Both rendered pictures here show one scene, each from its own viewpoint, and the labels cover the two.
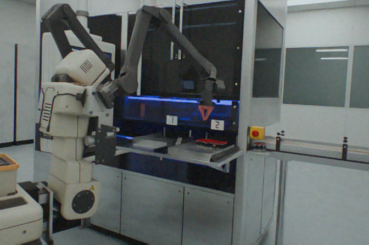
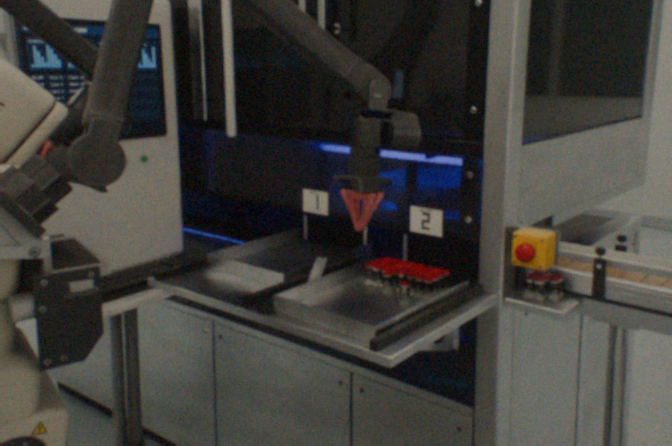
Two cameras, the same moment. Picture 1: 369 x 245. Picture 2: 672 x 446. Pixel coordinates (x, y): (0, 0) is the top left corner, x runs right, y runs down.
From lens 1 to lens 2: 0.45 m
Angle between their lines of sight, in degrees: 13
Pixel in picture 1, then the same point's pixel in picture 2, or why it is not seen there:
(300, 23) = not seen: outside the picture
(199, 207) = (389, 431)
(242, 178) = (493, 371)
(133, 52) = (111, 61)
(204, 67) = (350, 83)
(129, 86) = (95, 167)
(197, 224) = not seen: outside the picture
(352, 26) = not seen: outside the picture
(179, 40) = (265, 8)
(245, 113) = (499, 193)
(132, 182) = (236, 349)
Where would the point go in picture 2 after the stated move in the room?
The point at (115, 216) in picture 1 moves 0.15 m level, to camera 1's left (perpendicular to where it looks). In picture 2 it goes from (204, 423) to (160, 420)
